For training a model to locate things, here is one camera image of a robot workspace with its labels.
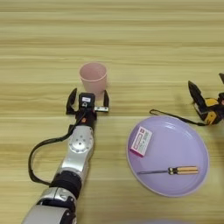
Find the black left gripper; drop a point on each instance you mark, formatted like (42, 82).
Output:
(86, 118)

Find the pink plastic cup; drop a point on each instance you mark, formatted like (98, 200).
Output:
(94, 78)

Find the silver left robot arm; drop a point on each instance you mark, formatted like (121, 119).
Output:
(77, 151)

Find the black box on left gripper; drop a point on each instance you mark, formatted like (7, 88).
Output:
(86, 100)

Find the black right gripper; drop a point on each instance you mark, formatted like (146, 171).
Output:
(221, 105)

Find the small white pink card box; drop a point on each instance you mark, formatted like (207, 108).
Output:
(141, 141)

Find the lilac round plate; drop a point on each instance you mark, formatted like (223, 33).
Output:
(175, 145)

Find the yellow black tape measure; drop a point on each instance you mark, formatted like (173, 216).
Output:
(211, 102)

